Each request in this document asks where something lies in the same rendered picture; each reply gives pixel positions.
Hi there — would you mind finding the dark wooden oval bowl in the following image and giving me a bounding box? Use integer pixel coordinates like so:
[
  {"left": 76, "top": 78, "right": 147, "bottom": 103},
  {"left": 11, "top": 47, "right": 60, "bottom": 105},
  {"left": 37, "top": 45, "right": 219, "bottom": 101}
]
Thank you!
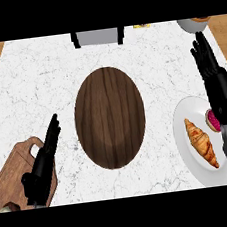
[{"left": 68, "top": 62, "right": 152, "bottom": 174}]

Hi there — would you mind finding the golden brown croissant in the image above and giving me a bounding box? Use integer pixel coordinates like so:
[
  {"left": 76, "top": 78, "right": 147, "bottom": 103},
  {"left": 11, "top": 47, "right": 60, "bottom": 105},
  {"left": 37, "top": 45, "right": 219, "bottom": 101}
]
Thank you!
[{"left": 183, "top": 114, "right": 221, "bottom": 173}]

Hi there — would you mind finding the brown wooden cutting board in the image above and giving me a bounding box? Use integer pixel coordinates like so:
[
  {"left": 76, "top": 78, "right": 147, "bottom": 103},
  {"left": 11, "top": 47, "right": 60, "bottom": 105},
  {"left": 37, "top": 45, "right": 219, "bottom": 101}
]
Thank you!
[{"left": 0, "top": 133, "right": 61, "bottom": 214}]

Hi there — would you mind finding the white round plate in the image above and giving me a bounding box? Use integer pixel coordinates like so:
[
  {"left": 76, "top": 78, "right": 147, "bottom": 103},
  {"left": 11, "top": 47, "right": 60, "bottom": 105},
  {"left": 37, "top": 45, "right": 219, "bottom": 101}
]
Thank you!
[{"left": 169, "top": 91, "right": 227, "bottom": 192}]

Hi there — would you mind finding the pale green vegetable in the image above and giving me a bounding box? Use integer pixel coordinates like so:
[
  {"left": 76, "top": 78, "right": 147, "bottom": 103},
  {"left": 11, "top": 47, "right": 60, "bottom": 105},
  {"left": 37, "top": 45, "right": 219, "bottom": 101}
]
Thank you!
[{"left": 0, "top": 202, "right": 19, "bottom": 214}]

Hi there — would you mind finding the grey chair with black legs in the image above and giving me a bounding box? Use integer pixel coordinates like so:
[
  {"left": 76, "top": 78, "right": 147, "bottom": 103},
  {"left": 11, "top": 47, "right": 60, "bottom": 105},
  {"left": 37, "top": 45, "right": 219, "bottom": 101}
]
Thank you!
[{"left": 69, "top": 26, "right": 127, "bottom": 51}]

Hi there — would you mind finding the small yellow object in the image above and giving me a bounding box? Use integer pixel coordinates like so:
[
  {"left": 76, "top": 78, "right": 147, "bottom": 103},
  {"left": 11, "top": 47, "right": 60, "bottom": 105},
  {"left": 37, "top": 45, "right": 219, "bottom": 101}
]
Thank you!
[{"left": 132, "top": 22, "right": 151, "bottom": 29}]

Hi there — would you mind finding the pink round pastry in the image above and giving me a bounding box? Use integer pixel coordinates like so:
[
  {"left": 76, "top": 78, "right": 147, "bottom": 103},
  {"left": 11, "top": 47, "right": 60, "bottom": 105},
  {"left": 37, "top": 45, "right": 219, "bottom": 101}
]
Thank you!
[{"left": 204, "top": 107, "right": 223, "bottom": 134}]

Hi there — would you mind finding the white bowl with brown contents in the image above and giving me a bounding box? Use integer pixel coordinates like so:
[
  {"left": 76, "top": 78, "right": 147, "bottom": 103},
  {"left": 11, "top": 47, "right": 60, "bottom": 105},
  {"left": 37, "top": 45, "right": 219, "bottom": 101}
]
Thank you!
[{"left": 176, "top": 15, "right": 213, "bottom": 37}]

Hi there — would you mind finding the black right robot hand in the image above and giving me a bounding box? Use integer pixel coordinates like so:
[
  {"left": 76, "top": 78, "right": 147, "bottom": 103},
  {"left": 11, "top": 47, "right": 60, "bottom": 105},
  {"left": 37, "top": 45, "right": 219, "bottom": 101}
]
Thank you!
[{"left": 187, "top": 27, "right": 227, "bottom": 129}]

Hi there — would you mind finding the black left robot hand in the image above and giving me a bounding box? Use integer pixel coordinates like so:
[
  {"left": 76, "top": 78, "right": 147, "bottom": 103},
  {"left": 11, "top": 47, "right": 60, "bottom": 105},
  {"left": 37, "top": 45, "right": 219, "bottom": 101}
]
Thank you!
[{"left": 12, "top": 112, "right": 71, "bottom": 210}]

